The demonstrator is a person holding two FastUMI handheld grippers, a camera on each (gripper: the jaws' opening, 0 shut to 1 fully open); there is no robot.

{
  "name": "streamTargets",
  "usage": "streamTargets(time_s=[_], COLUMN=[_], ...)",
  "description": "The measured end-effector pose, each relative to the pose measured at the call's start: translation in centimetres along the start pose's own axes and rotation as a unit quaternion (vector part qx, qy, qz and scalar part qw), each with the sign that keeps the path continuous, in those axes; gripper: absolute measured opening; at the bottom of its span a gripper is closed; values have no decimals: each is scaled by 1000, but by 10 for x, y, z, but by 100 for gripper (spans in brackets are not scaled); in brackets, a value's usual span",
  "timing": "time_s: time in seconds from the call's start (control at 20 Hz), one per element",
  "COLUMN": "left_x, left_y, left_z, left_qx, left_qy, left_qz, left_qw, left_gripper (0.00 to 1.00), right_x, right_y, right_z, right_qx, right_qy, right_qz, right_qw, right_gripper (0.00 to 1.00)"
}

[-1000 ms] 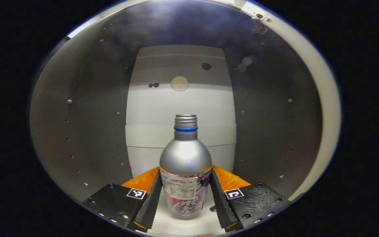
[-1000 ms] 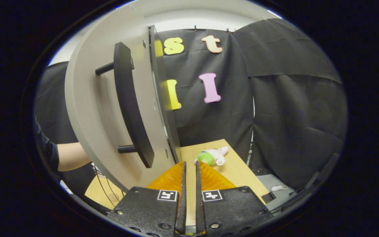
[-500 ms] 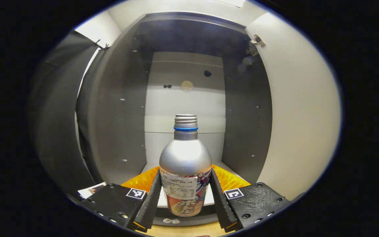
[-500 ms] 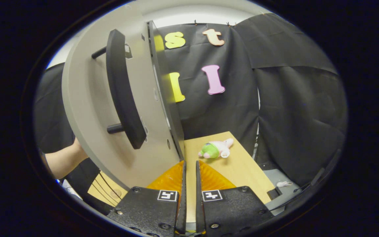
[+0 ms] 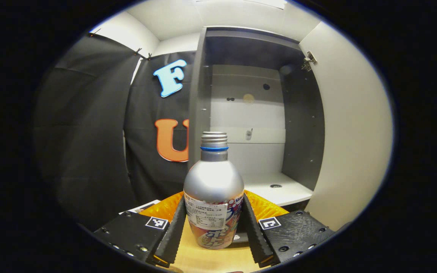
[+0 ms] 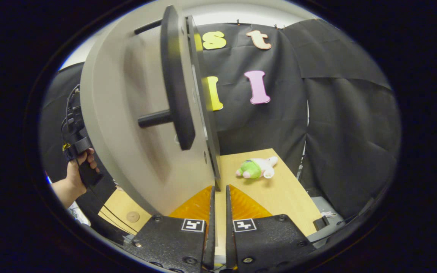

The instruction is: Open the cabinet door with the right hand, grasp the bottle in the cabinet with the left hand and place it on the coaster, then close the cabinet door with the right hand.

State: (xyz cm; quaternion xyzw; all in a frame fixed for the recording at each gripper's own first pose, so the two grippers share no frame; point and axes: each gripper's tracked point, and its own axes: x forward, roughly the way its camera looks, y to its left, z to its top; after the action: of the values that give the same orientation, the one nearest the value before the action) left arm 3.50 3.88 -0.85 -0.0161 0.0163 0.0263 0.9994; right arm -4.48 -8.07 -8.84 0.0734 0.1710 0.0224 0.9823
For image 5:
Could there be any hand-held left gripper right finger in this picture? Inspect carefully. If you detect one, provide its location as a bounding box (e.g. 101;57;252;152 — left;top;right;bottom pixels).
241;190;335;266

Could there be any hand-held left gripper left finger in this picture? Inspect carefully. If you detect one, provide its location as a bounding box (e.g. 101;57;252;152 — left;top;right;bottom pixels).
93;191;187;266

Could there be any silver bottle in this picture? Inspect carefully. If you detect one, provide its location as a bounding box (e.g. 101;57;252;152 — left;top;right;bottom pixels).
183;132;245;250

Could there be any dark grey cabinet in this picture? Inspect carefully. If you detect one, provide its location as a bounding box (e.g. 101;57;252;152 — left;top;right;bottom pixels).
188;26;326;243

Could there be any white cabinet shelf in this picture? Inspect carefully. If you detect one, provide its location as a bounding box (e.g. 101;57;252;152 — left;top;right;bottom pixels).
241;173;314;207

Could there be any metal cabinet door hinge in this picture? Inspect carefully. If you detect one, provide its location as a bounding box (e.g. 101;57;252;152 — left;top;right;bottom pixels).
301;51;318;72

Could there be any black backdrop cloth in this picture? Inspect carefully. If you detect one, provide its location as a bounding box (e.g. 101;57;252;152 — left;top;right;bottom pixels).
35;34;196;228

